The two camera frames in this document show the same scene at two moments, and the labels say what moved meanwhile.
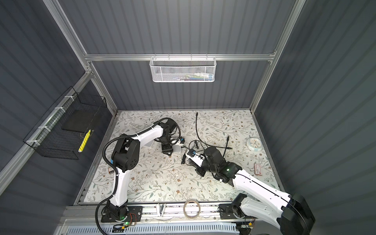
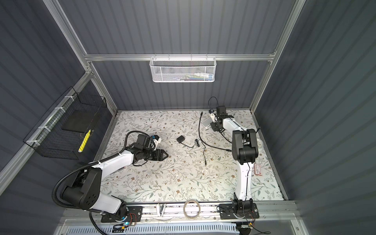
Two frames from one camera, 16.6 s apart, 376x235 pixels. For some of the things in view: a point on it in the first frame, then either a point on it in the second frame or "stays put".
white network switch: x=176 y=149 -> x=206 y=123
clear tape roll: x=199 y=209 stays put
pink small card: x=258 y=169 stays put
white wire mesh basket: x=183 y=69 stays put
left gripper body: x=167 y=148 -> x=155 y=155
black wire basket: x=62 y=132 stays put
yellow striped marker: x=84 y=141 stays put
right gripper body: x=201 y=170 -> x=215 y=126
